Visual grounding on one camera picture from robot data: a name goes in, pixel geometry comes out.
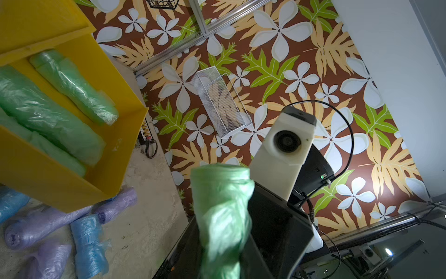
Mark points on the blue trash bag roll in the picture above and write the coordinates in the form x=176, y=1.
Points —
x=90, y=258
x=11, y=202

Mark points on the green trash bag roll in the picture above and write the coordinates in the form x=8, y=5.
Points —
x=221, y=194
x=23, y=100
x=42, y=144
x=65, y=77

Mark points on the black parallel charging board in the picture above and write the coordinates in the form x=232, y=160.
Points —
x=145, y=134

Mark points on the white mesh basket right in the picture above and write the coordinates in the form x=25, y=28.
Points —
x=221, y=101

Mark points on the yellow plastic drawer cabinet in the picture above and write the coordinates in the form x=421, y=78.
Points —
x=29, y=27

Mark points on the yellow top drawer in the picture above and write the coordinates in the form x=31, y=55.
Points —
x=29, y=169

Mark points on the purple trash bag roll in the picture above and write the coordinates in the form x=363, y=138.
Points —
x=111, y=209
x=38, y=225
x=48, y=262

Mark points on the black wire basket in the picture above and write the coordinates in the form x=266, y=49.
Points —
x=163, y=4

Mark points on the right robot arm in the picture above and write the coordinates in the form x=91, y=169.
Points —
x=315, y=173

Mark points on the aluminium frame post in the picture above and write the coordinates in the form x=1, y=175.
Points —
x=205, y=31

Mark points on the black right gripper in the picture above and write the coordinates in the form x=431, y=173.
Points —
x=279, y=237

